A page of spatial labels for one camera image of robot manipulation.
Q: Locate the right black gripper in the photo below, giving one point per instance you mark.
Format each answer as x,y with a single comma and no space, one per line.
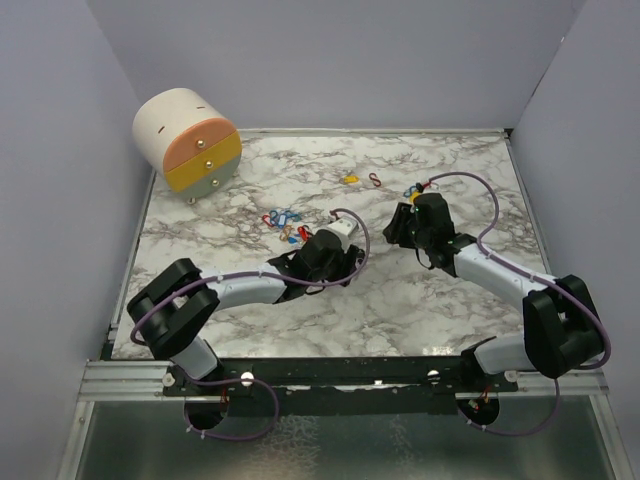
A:
396,231

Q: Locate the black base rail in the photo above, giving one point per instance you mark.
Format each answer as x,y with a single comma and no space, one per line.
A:
332,386

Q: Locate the round pastel drawer cabinet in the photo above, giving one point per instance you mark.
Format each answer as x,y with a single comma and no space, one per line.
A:
192,146

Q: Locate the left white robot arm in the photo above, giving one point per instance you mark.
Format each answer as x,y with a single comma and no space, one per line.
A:
170,312

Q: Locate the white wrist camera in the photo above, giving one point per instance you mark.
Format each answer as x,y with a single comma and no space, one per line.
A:
426,187
344,229

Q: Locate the dark red S carabiner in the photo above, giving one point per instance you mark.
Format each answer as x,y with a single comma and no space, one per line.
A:
375,179

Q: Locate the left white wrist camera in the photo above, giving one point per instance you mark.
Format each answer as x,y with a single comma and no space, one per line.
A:
344,229

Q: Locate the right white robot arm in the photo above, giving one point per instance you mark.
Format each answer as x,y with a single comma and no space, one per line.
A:
560,323

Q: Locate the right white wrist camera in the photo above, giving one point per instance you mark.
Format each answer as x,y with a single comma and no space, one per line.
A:
426,187

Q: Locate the orange S carabiner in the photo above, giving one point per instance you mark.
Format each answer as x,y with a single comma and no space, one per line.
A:
286,233

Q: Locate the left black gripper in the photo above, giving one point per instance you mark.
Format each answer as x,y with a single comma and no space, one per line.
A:
346,264

